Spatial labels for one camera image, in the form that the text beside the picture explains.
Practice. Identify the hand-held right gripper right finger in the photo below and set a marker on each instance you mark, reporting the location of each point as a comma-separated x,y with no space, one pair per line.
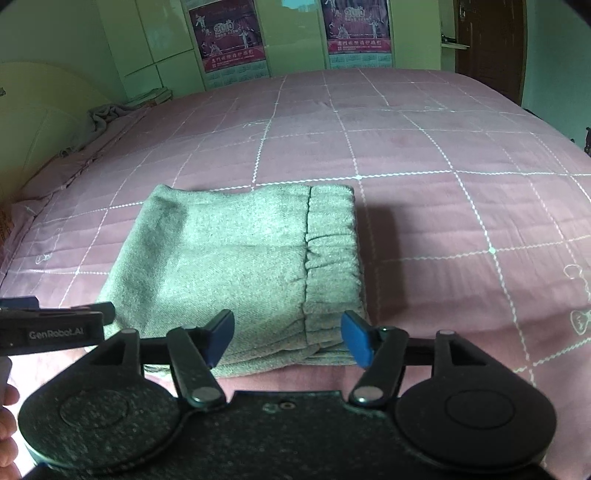
356,339

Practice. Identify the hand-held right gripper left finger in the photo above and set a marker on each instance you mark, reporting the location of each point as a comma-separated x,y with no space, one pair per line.
220,337

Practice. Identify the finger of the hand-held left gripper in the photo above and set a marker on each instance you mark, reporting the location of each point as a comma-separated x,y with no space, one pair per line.
99,313

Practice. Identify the grey-green pants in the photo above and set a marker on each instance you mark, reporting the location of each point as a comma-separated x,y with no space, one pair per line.
231,258

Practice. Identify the person's left hand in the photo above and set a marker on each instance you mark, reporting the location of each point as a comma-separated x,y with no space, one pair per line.
7,415

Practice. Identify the brown patterned pillow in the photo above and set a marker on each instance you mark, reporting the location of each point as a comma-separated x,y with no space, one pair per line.
3,228

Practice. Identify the pink checked bed blanket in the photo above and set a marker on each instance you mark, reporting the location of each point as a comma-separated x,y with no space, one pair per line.
438,207

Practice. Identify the light green headboard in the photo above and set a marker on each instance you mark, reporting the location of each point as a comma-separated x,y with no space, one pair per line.
51,124

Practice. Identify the crumpled grey towel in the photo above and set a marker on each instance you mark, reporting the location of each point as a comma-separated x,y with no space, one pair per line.
108,115

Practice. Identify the stack of books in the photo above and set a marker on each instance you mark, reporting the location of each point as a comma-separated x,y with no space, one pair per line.
154,95

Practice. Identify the light green wardrobe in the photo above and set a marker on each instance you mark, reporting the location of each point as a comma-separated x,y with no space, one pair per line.
138,37

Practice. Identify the dark brown wooden door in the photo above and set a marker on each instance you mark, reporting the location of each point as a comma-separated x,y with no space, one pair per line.
491,46

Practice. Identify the wall poster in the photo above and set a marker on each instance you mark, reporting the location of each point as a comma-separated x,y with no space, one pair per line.
228,41
356,32

